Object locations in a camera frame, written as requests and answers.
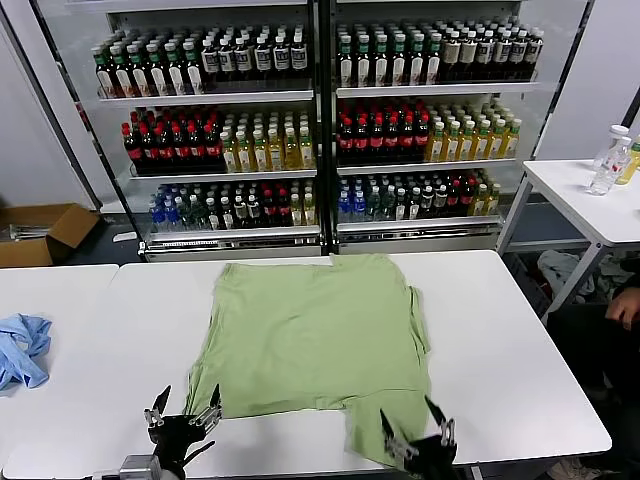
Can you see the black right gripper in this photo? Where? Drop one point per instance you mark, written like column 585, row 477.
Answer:
column 430, row 460

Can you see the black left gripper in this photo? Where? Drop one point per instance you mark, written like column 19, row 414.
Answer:
column 175, row 435

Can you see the light green t-shirt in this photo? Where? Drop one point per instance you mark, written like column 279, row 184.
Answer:
column 310, row 340

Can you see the bystander bare hand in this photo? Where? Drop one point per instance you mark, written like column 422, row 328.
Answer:
column 625, row 307

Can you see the tan bystander shoe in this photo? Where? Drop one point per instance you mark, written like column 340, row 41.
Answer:
column 580, row 471

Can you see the crumpled light blue cloth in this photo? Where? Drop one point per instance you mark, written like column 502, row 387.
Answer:
column 25, row 350

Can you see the small white floor object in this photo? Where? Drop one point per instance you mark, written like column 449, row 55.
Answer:
column 125, row 236

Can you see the black plastic crate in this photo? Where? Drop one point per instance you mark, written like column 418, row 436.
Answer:
column 525, row 285

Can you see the bystander dark trousers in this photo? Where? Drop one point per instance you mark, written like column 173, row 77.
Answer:
column 585, row 350

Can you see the small clear water bottle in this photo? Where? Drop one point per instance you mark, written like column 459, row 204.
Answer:
column 373, row 206
column 185, row 215
column 387, row 205

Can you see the small blue water bottle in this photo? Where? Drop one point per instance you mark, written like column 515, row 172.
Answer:
column 157, row 215
column 357, row 207
column 344, row 207
column 171, row 215

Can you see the small dark bottle white cap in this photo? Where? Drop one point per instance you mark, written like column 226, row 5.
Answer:
column 414, row 204
column 440, row 201
column 226, row 215
column 427, row 202
column 213, row 216
column 401, row 205
column 254, row 213
column 240, row 214

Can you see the small red-cap cola bottle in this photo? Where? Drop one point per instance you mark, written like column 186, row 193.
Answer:
column 283, row 210
column 467, row 196
column 269, row 210
column 454, row 197

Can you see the grey cloth pile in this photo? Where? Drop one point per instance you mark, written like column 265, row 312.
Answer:
column 560, row 270

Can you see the open brown cardboard box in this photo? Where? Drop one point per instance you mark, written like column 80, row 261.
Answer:
column 65, row 225

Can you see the small yellow drink bottle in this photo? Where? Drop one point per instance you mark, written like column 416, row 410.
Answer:
column 297, row 212
column 310, row 212
column 494, row 200
column 481, row 201

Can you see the shiny metal parts bundle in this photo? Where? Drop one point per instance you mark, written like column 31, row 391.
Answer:
column 27, row 232

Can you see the yellow tea bottle green cap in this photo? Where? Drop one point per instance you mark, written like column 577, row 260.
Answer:
column 260, row 154
column 452, row 145
column 498, row 143
column 483, row 143
column 468, row 144
column 512, row 142
column 244, row 155
column 229, row 155
column 291, row 153
column 436, row 145
column 276, row 154
column 307, row 153

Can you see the white side table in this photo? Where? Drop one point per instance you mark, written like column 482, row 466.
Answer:
column 575, row 200

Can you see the glass-door drinks display cabinet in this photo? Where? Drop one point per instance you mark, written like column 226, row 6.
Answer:
column 200, row 96
column 430, row 89

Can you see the clear bottle red label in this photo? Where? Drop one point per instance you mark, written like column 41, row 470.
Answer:
column 605, row 175

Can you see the green-cap white-label tea bottle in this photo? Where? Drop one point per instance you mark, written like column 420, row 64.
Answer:
column 417, row 63
column 399, row 64
column 363, row 65
column 434, row 63
column 121, row 75
column 175, row 72
column 345, row 65
column 105, row 75
column 138, row 74
column 157, row 73
column 193, row 71
column 381, row 65

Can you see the clear bottle white cap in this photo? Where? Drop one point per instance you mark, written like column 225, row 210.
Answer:
column 612, row 147

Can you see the dark bottle navy label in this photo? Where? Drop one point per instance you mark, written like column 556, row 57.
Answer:
column 503, row 51
column 263, row 58
column 298, row 57
column 535, row 50
column 210, row 60
column 226, row 60
column 485, row 52
column 243, row 59
column 281, row 57
column 520, row 51

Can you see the dark bottle beige label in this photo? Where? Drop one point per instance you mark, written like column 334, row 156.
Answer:
column 468, row 52
column 451, row 52

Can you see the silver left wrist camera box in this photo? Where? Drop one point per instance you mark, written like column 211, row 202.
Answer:
column 140, row 467

